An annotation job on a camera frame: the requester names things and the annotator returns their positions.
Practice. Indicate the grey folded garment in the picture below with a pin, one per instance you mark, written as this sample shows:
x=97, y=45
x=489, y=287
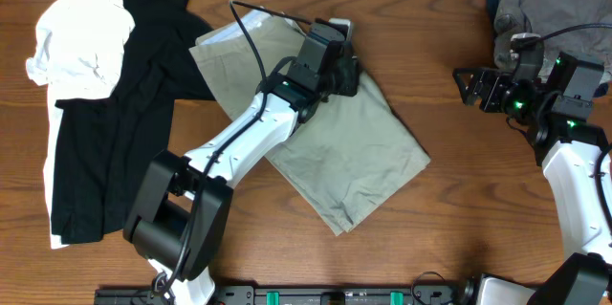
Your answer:
x=548, y=16

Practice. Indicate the black shirt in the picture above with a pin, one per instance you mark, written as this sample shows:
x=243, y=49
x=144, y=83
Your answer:
x=157, y=69

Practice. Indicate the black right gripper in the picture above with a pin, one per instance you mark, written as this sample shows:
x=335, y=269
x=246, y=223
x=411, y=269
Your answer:
x=496, y=78

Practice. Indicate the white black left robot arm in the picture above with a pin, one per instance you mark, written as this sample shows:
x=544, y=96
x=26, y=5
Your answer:
x=181, y=210

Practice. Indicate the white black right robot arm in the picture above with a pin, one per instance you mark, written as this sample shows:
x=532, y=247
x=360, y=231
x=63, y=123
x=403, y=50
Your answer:
x=574, y=156

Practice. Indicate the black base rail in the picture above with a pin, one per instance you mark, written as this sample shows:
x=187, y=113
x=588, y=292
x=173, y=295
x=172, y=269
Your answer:
x=434, y=294

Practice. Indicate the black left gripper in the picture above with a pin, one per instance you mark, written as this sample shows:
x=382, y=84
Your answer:
x=351, y=76

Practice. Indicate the khaki green shorts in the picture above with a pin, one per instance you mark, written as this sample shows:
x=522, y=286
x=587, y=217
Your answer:
x=349, y=158

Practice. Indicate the white garment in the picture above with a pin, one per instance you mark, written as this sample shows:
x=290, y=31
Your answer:
x=78, y=58

